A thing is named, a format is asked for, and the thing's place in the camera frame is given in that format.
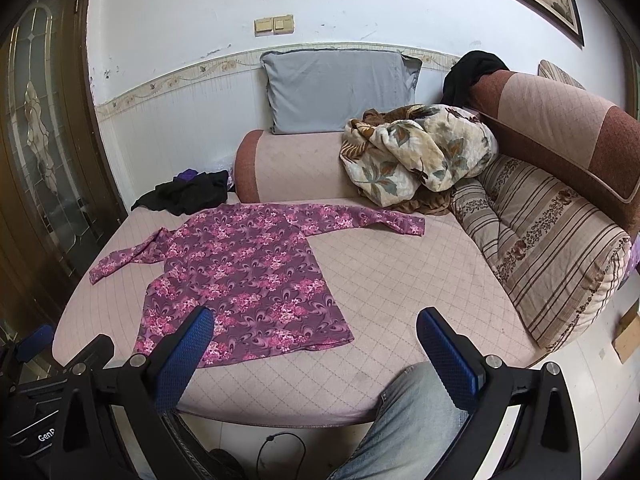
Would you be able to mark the pink quilted mattress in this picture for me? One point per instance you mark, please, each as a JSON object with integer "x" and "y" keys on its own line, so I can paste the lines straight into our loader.
{"x": 380, "y": 279}

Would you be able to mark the brown fleece blanket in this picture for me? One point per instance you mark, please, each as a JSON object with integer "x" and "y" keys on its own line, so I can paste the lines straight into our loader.
{"x": 425, "y": 202}

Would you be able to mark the pink brown sofa backrest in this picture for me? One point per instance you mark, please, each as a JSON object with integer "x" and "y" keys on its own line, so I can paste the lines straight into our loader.
{"x": 587, "y": 142}

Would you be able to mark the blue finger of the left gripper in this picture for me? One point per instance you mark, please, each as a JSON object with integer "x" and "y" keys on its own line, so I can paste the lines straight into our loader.
{"x": 35, "y": 343}

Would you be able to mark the cardboard box on floor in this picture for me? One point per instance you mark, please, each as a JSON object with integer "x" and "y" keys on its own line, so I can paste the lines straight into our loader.
{"x": 627, "y": 335}

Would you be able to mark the purple pink floral shirt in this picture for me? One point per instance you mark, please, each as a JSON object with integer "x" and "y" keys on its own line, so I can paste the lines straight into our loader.
{"x": 253, "y": 267}

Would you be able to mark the black clothes pile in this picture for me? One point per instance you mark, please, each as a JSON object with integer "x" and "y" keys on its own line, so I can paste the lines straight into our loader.
{"x": 187, "y": 196}

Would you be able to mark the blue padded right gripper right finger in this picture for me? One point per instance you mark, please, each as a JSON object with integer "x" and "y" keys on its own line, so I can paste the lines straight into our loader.
{"x": 455, "y": 359}

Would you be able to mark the pink bolster cushion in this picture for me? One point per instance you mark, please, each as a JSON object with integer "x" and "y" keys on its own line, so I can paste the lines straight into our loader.
{"x": 291, "y": 168}

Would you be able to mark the wooden glass-panel door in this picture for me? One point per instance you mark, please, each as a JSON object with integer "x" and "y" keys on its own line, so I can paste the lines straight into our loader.
{"x": 59, "y": 203}

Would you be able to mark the black garment on backrest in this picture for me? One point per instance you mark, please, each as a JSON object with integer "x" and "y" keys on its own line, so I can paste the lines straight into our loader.
{"x": 465, "y": 73}

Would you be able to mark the grey pillow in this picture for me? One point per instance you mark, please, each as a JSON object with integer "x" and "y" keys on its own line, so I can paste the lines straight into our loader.
{"x": 312, "y": 91}

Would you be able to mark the person's jeans leg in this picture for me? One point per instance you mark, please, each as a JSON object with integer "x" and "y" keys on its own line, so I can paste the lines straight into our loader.
{"x": 415, "y": 425}

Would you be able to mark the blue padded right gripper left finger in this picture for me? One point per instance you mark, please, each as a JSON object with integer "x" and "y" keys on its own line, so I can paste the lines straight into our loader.
{"x": 175, "y": 359}

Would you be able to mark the beige wall switch panel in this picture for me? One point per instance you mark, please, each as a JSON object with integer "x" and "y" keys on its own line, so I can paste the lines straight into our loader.
{"x": 275, "y": 25}

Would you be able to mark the floral cream blanket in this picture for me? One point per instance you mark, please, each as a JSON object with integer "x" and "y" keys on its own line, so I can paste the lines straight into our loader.
{"x": 388, "y": 156}

